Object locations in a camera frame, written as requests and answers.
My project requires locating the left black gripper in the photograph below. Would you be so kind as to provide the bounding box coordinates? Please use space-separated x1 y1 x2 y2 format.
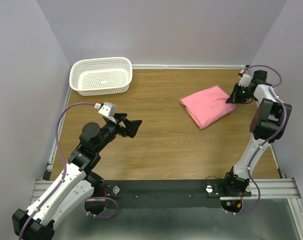
94 112 142 153

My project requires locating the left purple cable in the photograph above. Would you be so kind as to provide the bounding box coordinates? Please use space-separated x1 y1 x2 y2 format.
18 101 119 240

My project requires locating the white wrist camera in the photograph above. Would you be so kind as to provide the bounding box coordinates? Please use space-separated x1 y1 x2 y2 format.
94 102 117 123
238 69 252 87

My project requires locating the aluminium frame rail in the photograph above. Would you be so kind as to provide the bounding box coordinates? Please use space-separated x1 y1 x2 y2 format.
20 177 303 240

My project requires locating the white perforated plastic basket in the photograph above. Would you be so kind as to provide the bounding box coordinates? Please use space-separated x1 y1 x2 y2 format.
69 57 133 96

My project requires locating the pink t shirt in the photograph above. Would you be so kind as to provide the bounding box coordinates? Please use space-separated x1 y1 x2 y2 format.
179 85 236 130

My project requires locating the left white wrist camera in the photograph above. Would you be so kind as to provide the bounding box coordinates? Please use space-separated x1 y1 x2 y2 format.
94 102 117 123

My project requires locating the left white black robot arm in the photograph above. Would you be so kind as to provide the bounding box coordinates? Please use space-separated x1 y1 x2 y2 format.
12 113 142 240

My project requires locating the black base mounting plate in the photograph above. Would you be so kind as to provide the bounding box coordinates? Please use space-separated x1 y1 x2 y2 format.
93 179 251 209

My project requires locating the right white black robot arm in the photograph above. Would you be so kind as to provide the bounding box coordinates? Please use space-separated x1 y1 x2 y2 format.
221 69 293 196

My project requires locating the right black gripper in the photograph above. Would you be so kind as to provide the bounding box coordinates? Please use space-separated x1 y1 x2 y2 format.
224 83 253 105

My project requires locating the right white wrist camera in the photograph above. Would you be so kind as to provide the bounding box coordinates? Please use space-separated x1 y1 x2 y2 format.
238 69 252 87

